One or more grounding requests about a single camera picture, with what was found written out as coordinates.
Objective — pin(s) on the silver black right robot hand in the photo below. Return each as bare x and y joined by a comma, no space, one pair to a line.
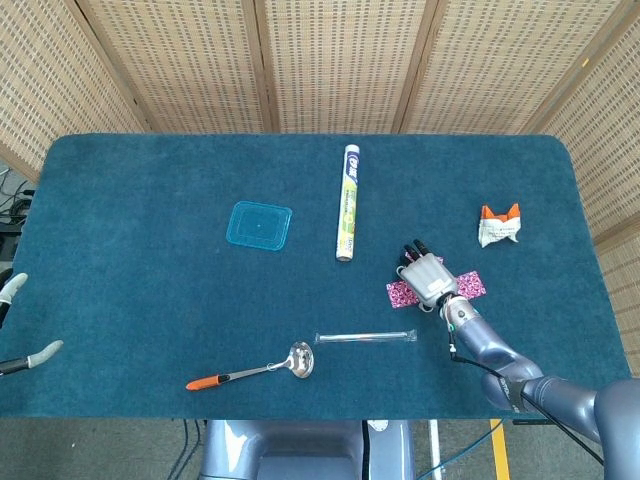
430,280

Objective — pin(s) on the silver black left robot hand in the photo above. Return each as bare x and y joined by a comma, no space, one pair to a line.
44,352

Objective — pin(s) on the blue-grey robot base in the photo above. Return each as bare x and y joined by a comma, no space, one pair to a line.
300,450

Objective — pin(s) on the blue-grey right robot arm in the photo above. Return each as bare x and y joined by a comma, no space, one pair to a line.
490,350

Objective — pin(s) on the crumpled orange white packet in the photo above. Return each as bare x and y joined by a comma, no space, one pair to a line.
497,230

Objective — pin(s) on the clear wrapped straw pack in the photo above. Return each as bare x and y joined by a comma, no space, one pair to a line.
365,337

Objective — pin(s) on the blue felt table cover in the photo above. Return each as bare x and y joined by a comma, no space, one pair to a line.
125,300

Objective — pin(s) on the cling film roll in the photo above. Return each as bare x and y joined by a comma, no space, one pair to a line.
348,205

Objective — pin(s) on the black equipment box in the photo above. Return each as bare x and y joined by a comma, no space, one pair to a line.
7,242

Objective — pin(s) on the blue transparent plastic lid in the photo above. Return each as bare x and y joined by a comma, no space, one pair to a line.
257,226

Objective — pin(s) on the yellow floor tape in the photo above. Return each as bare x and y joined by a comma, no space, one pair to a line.
500,450

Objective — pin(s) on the woven bamboo screen panel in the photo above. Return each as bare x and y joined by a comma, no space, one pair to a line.
40,75
490,65
190,65
340,65
610,125

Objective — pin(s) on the black table bracket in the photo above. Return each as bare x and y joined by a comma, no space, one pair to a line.
532,422

